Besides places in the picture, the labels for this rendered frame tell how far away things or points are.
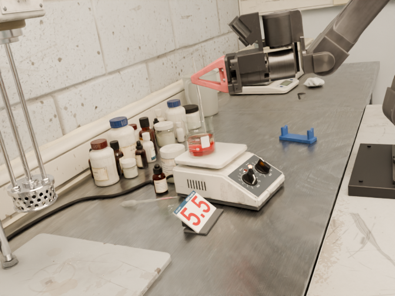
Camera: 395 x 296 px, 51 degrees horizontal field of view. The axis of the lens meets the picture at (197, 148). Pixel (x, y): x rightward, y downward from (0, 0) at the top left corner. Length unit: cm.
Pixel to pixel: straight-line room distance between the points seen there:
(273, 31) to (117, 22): 66
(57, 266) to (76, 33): 67
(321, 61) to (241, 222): 33
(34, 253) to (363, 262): 55
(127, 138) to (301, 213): 52
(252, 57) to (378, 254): 40
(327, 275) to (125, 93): 91
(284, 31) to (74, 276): 56
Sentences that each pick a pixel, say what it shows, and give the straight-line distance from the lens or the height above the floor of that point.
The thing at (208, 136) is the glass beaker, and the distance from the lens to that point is 84.
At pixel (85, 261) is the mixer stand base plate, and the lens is 75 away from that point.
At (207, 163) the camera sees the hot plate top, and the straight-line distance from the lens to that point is 83.
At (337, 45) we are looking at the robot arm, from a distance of 81.
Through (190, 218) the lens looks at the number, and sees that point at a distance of 77.
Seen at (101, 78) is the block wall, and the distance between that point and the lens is 127.
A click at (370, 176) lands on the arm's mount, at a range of 89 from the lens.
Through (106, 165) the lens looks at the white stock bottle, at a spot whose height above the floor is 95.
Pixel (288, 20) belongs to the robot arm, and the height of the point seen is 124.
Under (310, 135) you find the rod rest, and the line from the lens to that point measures 114.
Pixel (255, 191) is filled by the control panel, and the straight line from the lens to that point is 81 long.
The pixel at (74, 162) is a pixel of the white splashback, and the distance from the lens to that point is 111.
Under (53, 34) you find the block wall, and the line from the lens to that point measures 114.
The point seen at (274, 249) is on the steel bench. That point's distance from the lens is 70.
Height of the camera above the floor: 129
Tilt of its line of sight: 19 degrees down
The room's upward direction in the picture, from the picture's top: 8 degrees counter-clockwise
